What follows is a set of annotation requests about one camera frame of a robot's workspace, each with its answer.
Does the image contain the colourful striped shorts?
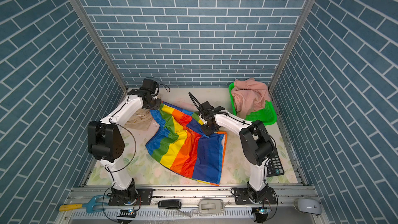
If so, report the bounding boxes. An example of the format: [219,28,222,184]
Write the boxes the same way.
[146,102,228,186]

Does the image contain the beige drawstring shorts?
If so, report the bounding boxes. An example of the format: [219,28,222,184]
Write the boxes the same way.
[124,109,153,131]

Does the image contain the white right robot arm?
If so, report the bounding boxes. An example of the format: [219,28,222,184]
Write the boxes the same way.
[197,102,276,202]

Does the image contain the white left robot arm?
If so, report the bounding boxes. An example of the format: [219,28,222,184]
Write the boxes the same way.
[87,87,161,205]

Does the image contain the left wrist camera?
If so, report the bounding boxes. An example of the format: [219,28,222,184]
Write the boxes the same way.
[141,78,160,97]

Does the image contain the pink cloth in basket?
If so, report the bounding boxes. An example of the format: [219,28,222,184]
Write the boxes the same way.
[231,78,271,119]

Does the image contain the black car key fob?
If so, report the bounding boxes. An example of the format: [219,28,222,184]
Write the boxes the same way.
[158,200,182,210]

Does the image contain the aluminium left corner post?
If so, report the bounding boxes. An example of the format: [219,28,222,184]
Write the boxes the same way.
[68,0,128,92]

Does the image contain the black calculator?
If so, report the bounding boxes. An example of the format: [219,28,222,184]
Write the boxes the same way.
[267,148,285,177]

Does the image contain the left green lit circuit board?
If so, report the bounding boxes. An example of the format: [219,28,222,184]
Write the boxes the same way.
[116,209,137,224]

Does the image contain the white computer mouse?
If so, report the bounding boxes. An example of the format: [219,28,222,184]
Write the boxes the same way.
[293,198,322,215]

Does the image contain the green lit circuit board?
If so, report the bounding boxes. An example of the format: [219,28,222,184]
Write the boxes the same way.
[252,207,271,224]
[116,209,137,224]

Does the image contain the blue yellow handled tool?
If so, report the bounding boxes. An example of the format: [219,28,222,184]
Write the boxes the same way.
[59,196,109,214]

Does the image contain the green plastic basket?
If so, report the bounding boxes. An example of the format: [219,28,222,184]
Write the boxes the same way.
[229,83,277,125]

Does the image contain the aluminium corner post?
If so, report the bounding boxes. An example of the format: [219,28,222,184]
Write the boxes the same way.
[268,0,315,92]
[68,0,128,92]

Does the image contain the aluminium right corner post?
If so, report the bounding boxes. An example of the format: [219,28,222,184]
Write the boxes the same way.
[268,0,315,92]

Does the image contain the right green lit circuit board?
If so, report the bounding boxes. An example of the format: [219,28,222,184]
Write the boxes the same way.
[252,207,271,224]

